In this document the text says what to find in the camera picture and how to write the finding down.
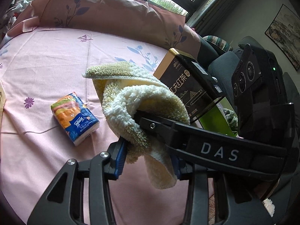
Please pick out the yellow fluffy towel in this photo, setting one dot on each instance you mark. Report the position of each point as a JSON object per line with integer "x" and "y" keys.
{"x": 140, "y": 93}

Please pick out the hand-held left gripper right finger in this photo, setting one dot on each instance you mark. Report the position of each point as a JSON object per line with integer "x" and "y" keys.
{"x": 180, "y": 171}

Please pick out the large yellow tissue pack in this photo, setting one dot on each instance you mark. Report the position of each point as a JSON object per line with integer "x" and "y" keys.
{"x": 1, "y": 96}

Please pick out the patterned green pillow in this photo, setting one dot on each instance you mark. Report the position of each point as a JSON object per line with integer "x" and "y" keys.
{"x": 216, "y": 42}

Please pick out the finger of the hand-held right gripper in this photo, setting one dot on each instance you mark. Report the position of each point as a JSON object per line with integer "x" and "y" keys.
{"x": 159, "y": 129}

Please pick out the grey curtain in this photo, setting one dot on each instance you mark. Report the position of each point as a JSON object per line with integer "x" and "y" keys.
{"x": 206, "y": 14}

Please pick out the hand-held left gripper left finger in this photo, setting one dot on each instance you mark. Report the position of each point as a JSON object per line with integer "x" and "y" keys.
{"x": 119, "y": 159}

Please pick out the black tea box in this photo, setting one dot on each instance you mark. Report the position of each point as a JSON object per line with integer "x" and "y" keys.
{"x": 187, "y": 91}

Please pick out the grey textured cushion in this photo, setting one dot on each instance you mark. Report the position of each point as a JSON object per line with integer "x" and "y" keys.
{"x": 222, "y": 63}

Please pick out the green cardboard box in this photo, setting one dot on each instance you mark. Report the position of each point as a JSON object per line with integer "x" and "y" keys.
{"x": 213, "y": 119}

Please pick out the pile of clothes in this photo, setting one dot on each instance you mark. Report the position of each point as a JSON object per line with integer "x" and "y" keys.
{"x": 18, "y": 7}

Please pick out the pink floral pillow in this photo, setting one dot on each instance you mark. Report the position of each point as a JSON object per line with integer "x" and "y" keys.
{"x": 105, "y": 11}

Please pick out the framed wall painting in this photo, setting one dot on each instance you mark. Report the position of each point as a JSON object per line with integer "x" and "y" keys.
{"x": 286, "y": 37}

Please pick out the small blue tissue pack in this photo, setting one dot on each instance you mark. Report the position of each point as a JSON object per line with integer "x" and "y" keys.
{"x": 75, "y": 119}

